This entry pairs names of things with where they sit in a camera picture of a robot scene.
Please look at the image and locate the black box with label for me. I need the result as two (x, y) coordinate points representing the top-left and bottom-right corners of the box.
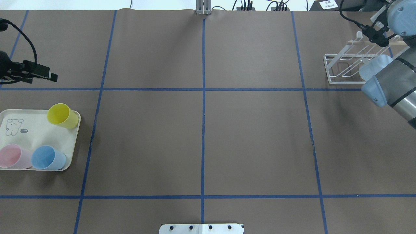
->
(308, 0), (367, 11)

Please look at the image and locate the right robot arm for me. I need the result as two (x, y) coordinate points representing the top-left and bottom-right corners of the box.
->
(361, 0), (416, 128)

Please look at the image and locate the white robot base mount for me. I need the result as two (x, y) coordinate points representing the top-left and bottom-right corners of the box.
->
(159, 223), (245, 234)

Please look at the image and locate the black braided right cable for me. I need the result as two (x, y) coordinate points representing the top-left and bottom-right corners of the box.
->
(339, 0), (366, 30)

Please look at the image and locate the aluminium frame post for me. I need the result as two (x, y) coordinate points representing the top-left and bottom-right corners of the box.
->
(196, 0), (212, 15)

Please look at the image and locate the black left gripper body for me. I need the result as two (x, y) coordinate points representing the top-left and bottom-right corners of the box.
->
(0, 51), (15, 82)

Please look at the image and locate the blue cup near base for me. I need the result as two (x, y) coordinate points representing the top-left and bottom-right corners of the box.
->
(31, 145), (67, 170)

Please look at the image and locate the pink plastic cup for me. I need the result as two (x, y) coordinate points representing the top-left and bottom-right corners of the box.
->
(0, 144), (33, 169)

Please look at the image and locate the cream plastic tray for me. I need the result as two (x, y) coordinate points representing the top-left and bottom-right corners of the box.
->
(0, 109), (81, 171)

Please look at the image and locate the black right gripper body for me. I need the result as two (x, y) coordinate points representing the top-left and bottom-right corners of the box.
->
(361, 22), (389, 47)

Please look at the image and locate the yellow plastic cup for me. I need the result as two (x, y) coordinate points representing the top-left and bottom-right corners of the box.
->
(46, 103), (79, 129)

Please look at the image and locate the white wire cup rack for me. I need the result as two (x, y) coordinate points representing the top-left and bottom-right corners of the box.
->
(323, 32), (409, 85)

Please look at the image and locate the light blue plastic cup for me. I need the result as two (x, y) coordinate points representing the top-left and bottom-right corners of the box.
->
(358, 54), (393, 81)

